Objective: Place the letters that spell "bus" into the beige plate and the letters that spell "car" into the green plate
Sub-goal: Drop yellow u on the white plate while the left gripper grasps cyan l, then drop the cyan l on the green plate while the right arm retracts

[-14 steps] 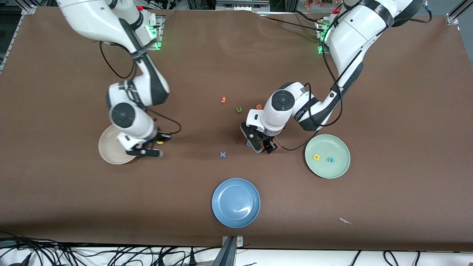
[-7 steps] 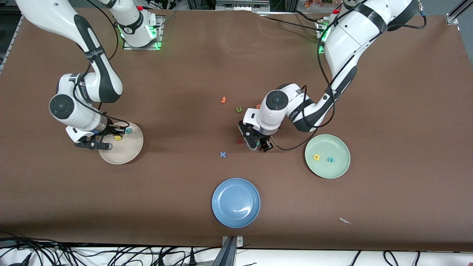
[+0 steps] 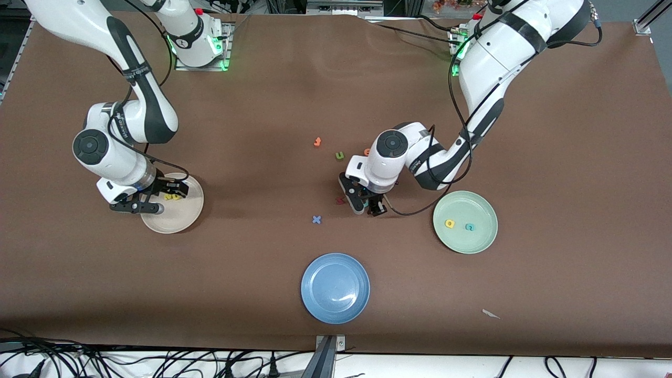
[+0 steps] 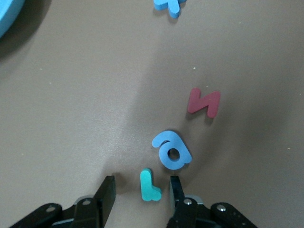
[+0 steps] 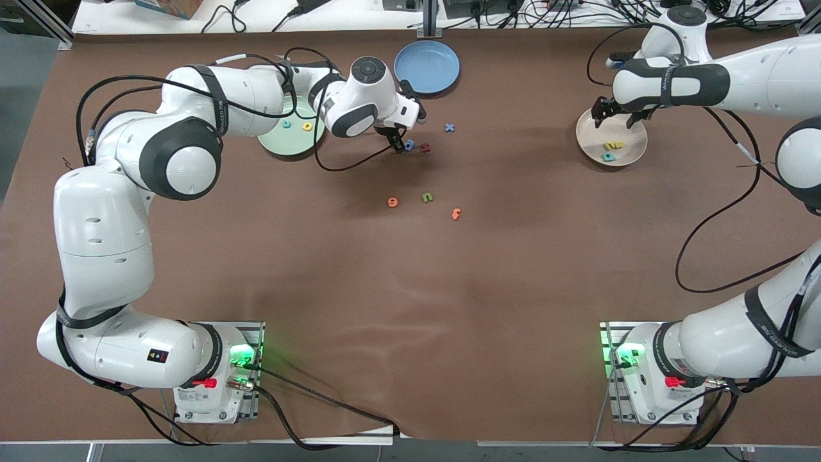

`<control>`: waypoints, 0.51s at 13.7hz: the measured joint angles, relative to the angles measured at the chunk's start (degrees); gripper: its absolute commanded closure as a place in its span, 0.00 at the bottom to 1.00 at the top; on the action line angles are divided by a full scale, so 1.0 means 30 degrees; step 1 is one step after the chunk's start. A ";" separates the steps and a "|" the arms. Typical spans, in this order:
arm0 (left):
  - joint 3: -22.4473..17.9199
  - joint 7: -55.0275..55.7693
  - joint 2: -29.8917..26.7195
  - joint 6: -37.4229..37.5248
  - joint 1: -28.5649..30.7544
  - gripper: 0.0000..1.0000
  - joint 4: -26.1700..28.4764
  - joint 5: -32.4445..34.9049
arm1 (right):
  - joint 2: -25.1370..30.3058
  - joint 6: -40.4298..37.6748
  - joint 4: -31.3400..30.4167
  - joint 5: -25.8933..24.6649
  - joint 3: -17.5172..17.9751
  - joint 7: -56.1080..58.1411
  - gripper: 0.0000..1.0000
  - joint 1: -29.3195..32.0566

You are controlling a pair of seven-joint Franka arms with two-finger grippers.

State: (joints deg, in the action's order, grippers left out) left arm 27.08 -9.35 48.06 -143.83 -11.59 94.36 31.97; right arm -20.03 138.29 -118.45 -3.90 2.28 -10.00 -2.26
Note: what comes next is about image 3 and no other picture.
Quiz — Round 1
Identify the orange flower bunch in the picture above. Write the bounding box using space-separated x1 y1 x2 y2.
433 0 486 12

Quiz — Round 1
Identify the aluminium frame rail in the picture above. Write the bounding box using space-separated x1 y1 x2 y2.
306 0 385 16

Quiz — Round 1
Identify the dark aluminium post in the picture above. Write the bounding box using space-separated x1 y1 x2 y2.
302 336 337 378

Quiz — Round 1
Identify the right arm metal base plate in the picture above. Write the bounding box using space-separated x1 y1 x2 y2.
174 22 232 72

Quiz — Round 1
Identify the aluminium frame bar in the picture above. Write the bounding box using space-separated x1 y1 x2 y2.
633 0 672 36
0 6 52 103

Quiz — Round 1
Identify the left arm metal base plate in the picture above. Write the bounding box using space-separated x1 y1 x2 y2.
449 25 471 77

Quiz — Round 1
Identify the blue round plate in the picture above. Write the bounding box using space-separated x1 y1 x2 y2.
301 253 371 324

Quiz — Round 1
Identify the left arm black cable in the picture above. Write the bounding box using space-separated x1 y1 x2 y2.
385 0 603 217

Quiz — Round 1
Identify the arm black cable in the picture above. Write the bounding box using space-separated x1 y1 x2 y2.
105 31 191 185
385 0 603 217

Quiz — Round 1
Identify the metal bracket plate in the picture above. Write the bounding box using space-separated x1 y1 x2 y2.
316 334 347 352

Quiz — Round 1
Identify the grey cable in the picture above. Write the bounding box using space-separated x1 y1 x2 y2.
0 339 85 353

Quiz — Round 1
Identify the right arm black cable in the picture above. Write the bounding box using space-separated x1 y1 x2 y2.
105 31 191 185

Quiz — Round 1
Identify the green round plate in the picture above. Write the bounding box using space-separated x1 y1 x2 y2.
433 191 498 255

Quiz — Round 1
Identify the brown table cover sheet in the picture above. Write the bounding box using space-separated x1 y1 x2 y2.
0 9 672 359

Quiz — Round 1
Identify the beige round plate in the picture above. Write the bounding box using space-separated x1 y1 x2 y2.
141 173 205 234

